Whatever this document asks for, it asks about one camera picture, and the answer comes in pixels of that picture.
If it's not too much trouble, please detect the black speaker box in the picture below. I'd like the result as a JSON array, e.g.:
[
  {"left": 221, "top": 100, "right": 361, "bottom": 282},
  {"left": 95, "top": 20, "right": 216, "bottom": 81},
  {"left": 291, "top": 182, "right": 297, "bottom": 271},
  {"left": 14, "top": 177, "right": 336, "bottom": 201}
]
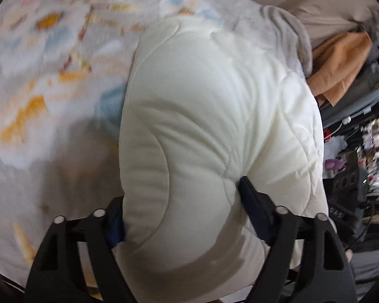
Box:
[{"left": 328, "top": 150, "right": 368, "bottom": 204}]

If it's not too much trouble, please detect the dark grey rack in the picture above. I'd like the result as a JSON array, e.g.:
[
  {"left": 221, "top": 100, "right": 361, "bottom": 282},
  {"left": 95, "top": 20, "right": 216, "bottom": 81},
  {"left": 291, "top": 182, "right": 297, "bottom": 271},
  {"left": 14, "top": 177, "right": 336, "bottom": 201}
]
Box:
[{"left": 318, "top": 46, "right": 379, "bottom": 128}]

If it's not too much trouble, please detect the purple toy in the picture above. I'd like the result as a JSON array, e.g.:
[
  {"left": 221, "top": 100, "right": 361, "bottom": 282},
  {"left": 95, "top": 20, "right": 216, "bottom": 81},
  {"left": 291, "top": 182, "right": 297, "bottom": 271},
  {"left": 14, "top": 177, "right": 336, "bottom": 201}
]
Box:
[{"left": 325, "top": 159, "right": 345, "bottom": 171}]

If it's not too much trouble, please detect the pile of colourful clutter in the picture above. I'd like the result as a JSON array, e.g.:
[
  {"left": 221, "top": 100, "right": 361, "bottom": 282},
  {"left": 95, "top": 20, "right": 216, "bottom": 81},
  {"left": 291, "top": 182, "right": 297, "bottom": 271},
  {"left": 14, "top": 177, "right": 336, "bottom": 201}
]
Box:
[{"left": 359, "top": 107, "right": 379, "bottom": 194}]

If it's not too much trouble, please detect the beige cloth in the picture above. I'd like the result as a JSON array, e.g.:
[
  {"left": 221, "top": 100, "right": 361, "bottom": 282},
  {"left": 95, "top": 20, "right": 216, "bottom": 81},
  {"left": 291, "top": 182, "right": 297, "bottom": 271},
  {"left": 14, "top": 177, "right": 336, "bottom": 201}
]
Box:
[{"left": 289, "top": 2, "right": 378, "bottom": 50}]

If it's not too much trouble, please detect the printed fleece blanket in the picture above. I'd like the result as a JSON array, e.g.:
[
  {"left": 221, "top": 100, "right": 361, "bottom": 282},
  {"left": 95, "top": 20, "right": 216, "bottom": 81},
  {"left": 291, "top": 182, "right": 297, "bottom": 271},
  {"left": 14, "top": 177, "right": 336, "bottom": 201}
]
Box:
[{"left": 0, "top": 0, "right": 314, "bottom": 295}]

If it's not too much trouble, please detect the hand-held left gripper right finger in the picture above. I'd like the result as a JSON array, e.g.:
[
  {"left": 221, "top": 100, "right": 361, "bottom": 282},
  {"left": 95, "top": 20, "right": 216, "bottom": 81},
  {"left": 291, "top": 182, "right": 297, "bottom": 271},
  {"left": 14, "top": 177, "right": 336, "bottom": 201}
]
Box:
[{"left": 239, "top": 176, "right": 357, "bottom": 303}]

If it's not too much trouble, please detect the grey cloth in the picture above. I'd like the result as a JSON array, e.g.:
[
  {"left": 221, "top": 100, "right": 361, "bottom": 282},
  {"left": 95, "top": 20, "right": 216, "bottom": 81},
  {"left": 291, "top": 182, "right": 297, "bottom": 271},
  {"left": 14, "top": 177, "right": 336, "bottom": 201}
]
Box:
[{"left": 347, "top": 241, "right": 379, "bottom": 292}]

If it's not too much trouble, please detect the orange cloth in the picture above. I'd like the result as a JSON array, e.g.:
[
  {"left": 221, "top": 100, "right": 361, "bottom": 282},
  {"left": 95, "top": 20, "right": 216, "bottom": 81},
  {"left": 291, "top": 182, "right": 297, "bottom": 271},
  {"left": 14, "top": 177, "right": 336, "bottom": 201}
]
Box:
[{"left": 307, "top": 32, "right": 374, "bottom": 107}]

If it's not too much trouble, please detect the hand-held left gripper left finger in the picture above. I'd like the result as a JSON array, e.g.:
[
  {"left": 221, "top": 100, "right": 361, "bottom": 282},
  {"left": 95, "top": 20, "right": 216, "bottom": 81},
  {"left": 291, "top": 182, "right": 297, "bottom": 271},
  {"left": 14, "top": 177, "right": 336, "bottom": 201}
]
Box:
[{"left": 25, "top": 196, "right": 137, "bottom": 303}]

